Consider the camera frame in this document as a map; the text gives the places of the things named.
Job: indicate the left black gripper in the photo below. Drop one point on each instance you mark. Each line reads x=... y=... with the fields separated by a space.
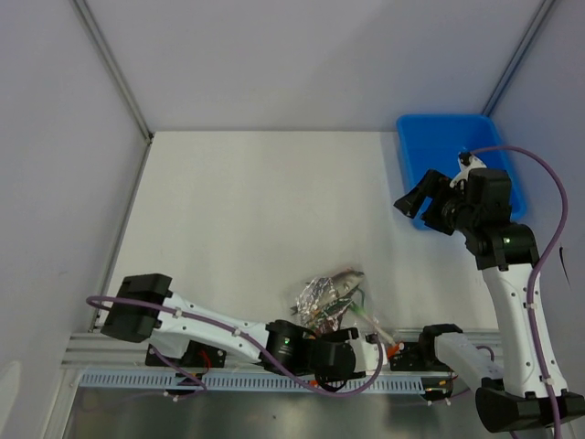
x=342 y=336

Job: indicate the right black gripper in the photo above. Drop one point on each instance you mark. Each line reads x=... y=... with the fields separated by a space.
x=410 y=203

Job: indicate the toy green onion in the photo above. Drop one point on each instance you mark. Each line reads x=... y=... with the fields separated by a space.
x=358 y=309

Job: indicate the clear zip top bag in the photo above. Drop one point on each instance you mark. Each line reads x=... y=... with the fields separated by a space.
x=322 y=303

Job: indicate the toy fish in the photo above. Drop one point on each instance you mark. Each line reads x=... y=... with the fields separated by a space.
x=342 y=283

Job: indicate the toy meat slice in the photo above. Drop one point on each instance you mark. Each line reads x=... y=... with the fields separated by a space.
x=327 y=318

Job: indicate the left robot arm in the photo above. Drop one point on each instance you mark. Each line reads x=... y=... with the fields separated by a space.
x=146 y=310

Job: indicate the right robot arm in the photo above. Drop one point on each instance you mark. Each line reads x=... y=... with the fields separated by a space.
x=528 y=391

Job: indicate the blue plastic bin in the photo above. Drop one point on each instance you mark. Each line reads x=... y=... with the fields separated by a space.
x=434 y=141

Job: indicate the slotted cable duct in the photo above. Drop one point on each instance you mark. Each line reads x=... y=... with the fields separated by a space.
x=230 y=381

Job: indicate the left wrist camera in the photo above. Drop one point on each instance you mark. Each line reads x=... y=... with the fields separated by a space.
x=370 y=355

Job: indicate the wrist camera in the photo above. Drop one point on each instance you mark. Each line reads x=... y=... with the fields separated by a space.
x=370 y=355
x=467 y=162

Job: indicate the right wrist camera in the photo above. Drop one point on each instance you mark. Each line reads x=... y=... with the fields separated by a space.
x=467 y=162

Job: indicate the aluminium rail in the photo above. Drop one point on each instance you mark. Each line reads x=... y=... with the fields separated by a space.
x=94 y=350

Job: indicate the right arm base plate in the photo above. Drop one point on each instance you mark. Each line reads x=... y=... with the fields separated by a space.
x=408 y=357

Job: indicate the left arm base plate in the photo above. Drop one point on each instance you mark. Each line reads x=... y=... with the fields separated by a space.
x=205 y=354

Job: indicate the right frame post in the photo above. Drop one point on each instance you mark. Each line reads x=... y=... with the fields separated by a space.
x=536 y=25

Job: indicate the frame post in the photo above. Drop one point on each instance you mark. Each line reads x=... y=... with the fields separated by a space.
x=103 y=49
x=536 y=25

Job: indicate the left frame post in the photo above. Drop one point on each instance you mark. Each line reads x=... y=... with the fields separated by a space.
x=103 y=49

